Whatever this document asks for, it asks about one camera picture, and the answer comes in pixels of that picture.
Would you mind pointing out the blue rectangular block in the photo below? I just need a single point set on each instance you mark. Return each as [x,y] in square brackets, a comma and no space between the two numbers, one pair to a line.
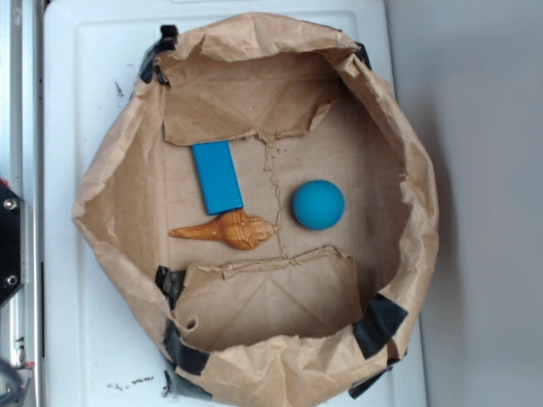
[217,177]

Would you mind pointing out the orange conch seashell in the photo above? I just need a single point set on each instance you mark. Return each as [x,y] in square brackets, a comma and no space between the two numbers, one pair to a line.
[234,228]

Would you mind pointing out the blue ball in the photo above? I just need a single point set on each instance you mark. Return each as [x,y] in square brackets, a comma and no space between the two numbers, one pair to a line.
[318,205]

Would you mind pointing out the brown paper bag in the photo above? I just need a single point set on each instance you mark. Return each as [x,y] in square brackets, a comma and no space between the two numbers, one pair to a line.
[308,314]

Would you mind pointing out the white plastic tray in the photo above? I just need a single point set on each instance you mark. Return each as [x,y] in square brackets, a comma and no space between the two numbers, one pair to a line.
[95,352]

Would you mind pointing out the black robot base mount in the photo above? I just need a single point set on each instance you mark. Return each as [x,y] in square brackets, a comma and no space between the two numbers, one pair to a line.
[12,248]

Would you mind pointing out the aluminium frame rail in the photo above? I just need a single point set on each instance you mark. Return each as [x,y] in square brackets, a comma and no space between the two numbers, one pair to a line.
[22,343]

